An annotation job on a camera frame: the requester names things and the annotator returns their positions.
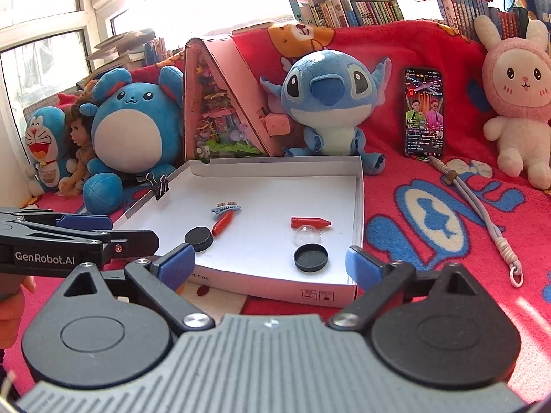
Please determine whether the black round puck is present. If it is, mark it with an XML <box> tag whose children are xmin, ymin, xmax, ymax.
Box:
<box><xmin>184</xmin><ymin>226</ymin><xmax>214</xmax><ymax>252</ymax></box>

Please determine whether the black round lid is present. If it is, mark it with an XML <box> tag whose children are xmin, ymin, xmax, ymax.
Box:
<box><xmin>293</xmin><ymin>243</ymin><xmax>328</xmax><ymax>273</ymax></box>

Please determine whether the clear glass dome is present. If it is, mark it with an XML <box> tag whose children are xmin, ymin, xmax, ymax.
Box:
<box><xmin>294</xmin><ymin>225</ymin><xmax>321</xmax><ymax>247</ymax></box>

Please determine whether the person's left hand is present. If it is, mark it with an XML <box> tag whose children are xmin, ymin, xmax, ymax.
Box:
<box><xmin>0</xmin><ymin>276</ymin><xmax>37</xmax><ymax>349</ymax></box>

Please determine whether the binder clip on box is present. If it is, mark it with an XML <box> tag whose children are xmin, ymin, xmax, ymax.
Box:
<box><xmin>136</xmin><ymin>172</ymin><xmax>169</xmax><ymax>200</ymax></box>

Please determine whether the white shallow cardboard box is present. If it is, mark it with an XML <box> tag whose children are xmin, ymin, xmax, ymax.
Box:
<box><xmin>114</xmin><ymin>156</ymin><xmax>364</xmax><ymax>308</ymax></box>

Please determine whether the Doraemon plush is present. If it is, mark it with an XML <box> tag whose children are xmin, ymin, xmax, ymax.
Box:
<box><xmin>23</xmin><ymin>106</ymin><xmax>76</xmax><ymax>197</ymax></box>

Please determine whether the red patterned blanket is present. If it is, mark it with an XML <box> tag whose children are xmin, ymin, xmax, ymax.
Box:
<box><xmin>16</xmin><ymin>21</ymin><xmax>550</xmax><ymax>412</ymax></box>

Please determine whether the brown haired doll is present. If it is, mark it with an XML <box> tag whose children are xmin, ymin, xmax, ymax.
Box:
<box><xmin>58</xmin><ymin>98</ymin><xmax>96</xmax><ymax>197</ymax></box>

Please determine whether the blue round mouse plush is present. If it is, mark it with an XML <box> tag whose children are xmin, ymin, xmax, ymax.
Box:
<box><xmin>80</xmin><ymin>65</ymin><xmax>184</xmax><ymax>214</ymax></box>

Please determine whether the pink triangular toy box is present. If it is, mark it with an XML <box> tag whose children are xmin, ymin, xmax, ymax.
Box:
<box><xmin>183</xmin><ymin>36</ymin><xmax>290</xmax><ymax>160</ymax></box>

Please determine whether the blue Stitch plush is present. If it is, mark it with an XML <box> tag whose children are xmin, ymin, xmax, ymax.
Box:
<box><xmin>260</xmin><ymin>50</ymin><xmax>391</xmax><ymax>175</ymax></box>

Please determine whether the smartphone with lit screen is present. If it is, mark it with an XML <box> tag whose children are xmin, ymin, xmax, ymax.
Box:
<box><xmin>404</xmin><ymin>67</ymin><xmax>445</xmax><ymax>159</ymax></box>

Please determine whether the pink bunny plush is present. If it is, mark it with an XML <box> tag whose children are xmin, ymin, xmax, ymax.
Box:
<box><xmin>474</xmin><ymin>16</ymin><xmax>551</xmax><ymax>190</ymax></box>

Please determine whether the row of books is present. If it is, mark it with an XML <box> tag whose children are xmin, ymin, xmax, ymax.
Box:
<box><xmin>288</xmin><ymin>0</ymin><xmax>404</xmax><ymax>28</ymax></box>

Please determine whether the grey phone lanyard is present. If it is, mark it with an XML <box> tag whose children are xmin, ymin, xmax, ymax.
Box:
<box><xmin>428</xmin><ymin>155</ymin><xmax>526</xmax><ymax>289</ymax></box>

